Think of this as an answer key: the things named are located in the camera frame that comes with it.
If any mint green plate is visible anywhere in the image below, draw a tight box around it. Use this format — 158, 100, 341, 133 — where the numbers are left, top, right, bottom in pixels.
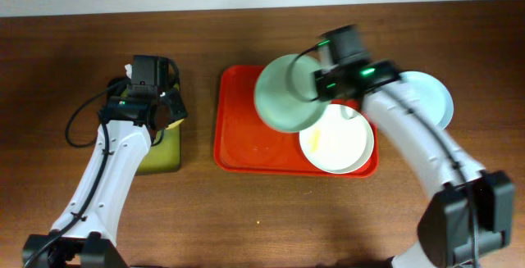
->
254, 54, 328, 133

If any red plastic tray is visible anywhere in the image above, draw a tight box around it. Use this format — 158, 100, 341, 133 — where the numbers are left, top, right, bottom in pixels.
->
214, 66, 378, 178

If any white plate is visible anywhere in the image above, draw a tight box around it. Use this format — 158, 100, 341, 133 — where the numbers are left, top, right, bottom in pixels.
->
299, 104, 375, 175

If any green yellow sponge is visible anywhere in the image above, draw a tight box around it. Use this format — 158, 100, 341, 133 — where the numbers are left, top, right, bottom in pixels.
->
166, 119, 185, 129

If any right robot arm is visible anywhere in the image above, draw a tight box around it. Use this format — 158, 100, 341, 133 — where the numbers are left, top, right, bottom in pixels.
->
314, 25, 516, 267

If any light blue plate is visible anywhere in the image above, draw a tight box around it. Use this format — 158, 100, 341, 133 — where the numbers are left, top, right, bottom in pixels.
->
400, 71, 454, 129

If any black tray with yellow liquid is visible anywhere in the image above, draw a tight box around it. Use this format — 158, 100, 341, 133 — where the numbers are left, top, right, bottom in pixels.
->
102, 77, 181, 175

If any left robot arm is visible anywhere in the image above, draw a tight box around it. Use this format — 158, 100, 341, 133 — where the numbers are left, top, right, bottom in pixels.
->
22, 55, 188, 268

